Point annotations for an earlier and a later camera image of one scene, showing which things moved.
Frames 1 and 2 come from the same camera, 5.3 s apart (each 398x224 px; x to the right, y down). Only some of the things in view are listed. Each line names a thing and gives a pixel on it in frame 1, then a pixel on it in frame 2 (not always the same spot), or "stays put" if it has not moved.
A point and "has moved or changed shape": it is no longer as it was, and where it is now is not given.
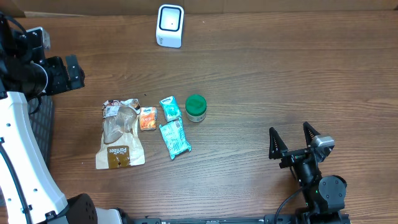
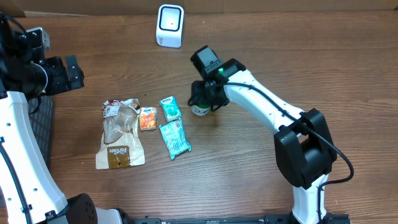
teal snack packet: x=174 y=137 stays put
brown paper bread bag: x=121 y=145 stays put
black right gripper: x=278 y=149 to x=202 y=98
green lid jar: x=195 y=107 has moved or changed shape
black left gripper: x=63 y=74 stays put
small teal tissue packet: x=170 y=108 stays put
